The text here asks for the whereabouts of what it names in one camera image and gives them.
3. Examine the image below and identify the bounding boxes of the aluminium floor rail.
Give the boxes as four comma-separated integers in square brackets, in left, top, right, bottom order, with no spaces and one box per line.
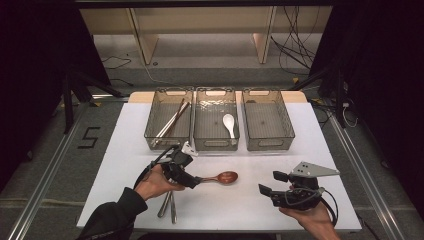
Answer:
[5,102,93,240]
[327,109,407,240]

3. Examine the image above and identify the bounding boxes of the right hand-held gripper black cable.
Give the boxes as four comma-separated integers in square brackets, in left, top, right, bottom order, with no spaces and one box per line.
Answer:
[284,187,340,228]

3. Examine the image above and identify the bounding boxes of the white ceramic spoon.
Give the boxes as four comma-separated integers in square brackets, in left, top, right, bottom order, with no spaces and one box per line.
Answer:
[222,113,239,146]

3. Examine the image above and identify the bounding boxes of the hand-held gripper black cable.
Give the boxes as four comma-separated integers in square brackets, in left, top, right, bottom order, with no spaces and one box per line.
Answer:
[133,144,181,190]
[284,187,340,228]

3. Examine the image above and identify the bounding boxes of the left hand-held gripper black cable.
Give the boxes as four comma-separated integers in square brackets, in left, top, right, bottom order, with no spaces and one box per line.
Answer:
[133,144,181,190]

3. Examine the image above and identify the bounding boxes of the steel fork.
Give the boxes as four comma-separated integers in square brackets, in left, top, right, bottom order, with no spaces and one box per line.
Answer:
[169,190,178,225]

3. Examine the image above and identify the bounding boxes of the smoky clear plastic bin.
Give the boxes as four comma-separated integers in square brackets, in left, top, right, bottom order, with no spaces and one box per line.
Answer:
[193,86,241,152]
[143,86,195,151]
[241,87,296,152]

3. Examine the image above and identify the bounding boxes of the steel table knife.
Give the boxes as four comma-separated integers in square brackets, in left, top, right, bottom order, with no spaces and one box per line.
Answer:
[157,189,172,219]

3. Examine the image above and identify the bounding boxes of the light wooden desk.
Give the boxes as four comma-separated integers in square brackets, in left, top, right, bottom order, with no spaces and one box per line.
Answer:
[79,6,334,66]

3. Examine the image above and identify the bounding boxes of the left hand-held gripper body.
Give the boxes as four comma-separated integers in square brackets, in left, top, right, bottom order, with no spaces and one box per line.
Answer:
[161,140,200,188]

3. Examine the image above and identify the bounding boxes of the black metal stand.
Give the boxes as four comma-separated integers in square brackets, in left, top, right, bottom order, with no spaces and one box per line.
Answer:
[60,70,125,135]
[289,62,348,130]

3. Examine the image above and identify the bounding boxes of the silver metal chopsticks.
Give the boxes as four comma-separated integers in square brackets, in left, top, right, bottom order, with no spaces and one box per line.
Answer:
[151,102,188,145]
[153,103,192,148]

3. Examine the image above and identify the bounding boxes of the brown wooden spoon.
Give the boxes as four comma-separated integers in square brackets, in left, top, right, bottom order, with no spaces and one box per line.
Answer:
[199,171,239,186]

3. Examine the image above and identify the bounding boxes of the black floor cable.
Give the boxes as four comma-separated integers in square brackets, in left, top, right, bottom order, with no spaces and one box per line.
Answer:
[100,54,133,71]

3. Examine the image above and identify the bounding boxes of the white floor cable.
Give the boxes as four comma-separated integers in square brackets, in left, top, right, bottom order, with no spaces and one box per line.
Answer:
[125,52,175,86]

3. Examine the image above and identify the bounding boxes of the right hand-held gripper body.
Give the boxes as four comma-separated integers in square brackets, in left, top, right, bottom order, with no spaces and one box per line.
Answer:
[270,161,341,211]

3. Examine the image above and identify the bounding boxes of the bundle of black cables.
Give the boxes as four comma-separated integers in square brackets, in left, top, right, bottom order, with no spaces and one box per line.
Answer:
[269,6,322,76]

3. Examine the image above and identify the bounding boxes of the person's left hand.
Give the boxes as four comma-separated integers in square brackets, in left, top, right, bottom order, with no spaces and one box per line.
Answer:
[134,163,186,202]

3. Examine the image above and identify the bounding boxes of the thin white cable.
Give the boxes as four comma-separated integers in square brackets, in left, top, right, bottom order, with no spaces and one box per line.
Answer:
[341,102,360,130]

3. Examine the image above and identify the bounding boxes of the person's right hand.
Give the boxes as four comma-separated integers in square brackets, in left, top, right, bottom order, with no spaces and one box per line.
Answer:
[279,201,341,240]

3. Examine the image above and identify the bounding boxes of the dark curtain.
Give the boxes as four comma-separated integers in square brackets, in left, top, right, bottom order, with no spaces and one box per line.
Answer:
[309,0,424,214]
[0,0,112,193]

